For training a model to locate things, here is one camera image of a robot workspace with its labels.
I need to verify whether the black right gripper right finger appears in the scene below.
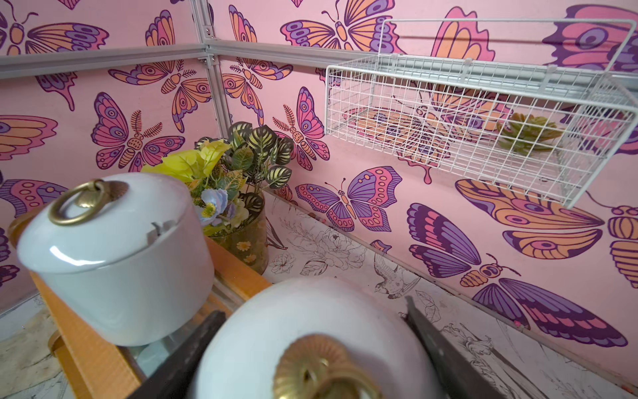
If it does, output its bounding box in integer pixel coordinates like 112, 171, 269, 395
405, 296, 503, 399

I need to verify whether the white tea canister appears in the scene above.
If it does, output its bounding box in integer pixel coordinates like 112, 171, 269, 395
187, 278, 445, 398
17, 173, 214, 347

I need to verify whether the small green succulent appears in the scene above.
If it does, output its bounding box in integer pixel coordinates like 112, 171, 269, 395
497, 113, 563, 156

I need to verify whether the white wire wall basket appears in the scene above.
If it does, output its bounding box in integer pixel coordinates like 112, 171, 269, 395
325, 17, 637, 207

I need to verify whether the wooden three-tier shelf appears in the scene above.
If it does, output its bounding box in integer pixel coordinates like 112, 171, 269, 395
31, 239, 271, 398

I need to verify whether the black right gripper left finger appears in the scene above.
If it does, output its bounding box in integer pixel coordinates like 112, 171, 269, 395
128, 310, 227, 399

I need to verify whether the glass vase with green plant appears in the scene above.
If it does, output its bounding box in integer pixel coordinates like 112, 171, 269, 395
143, 122, 294, 274

